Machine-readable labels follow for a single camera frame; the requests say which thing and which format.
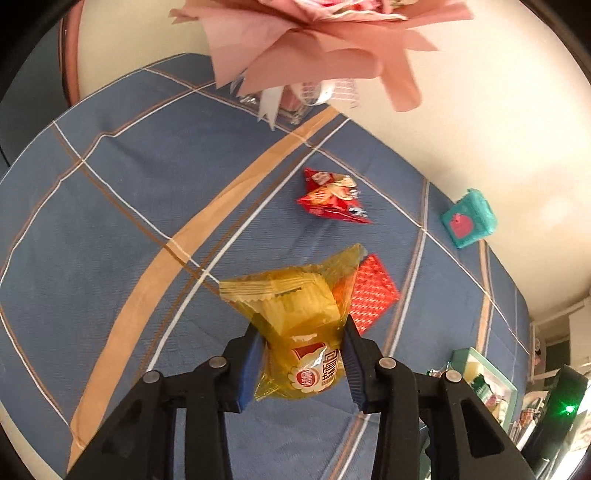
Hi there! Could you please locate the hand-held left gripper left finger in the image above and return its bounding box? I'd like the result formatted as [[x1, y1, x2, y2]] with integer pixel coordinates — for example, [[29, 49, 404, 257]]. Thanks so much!
[[65, 323, 264, 480]]

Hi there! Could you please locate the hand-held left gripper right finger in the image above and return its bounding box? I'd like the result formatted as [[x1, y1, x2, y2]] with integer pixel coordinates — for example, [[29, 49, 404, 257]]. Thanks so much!
[[342, 314, 536, 480]]

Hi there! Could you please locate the yellow cake packet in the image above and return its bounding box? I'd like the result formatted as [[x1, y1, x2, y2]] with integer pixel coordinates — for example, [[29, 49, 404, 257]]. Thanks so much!
[[218, 244, 369, 401]]

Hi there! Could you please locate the teal cardboard box tray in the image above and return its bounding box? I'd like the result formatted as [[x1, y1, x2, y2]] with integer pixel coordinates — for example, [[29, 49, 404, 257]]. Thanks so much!
[[427, 347, 519, 425]]

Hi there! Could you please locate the red patterned snack packet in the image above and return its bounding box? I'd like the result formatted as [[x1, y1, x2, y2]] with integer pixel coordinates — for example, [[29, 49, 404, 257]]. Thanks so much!
[[344, 254, 400, 335]]

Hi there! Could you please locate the red triangular snack packet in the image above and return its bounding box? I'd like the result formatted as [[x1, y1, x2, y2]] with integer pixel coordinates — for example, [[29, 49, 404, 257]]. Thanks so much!
[[296, 168, 374, 225]]

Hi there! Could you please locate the teal box with pink design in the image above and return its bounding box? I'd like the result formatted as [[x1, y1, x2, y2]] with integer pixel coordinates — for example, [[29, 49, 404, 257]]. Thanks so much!
[[441, 188, 498, 250]]

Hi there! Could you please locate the clear glass vase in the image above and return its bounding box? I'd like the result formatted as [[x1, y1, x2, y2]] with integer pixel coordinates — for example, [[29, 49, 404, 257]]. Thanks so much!
[[235, 78, 333, 125]]

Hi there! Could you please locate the pink paper flower bouquet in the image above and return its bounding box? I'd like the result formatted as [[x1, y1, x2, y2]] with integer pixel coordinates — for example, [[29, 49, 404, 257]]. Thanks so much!
[[168, 0, 474, 112]]

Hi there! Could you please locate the dark chair with pink frame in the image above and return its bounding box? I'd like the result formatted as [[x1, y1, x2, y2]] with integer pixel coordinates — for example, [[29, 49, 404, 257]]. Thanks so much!
[[0, 9, 81, 167]]

